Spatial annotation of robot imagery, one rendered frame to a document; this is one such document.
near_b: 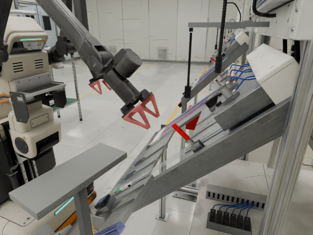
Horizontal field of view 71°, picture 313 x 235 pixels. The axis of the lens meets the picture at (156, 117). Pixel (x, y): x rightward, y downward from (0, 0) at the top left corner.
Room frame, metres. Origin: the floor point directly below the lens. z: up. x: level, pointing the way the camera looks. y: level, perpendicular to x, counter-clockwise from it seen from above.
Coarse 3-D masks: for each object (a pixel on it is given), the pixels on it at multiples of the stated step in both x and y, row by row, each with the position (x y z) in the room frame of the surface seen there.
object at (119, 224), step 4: (116, 224) 0.23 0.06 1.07; (120, 224) 0.23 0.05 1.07; (108, 228) 0.24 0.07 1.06; (112, 228) 0.23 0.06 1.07; (116, 228) 0.22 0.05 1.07; (120, 228) 0.22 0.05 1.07; (100, 232) 0.24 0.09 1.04; (104, 232) 0.23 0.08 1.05; (108, 232) 0.23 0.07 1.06; (112, 232) 0.22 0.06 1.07; (116, 232) 0.22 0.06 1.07; (120, 232) 0.22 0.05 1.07
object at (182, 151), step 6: (210, 132) 0.58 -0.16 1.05; (216, 132) 0.57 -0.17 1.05; (204, 138) 0.57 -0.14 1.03; (186, 150) 0.59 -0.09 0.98; (174, 156) 0.60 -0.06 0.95; (162, 162) 0.62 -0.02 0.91; (168, 162) 0.61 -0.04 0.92; (156, 168) 0.62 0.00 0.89; (144, 174) 0.64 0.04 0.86; (132, 180) 0.66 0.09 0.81; (138, 180) 0.64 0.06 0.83
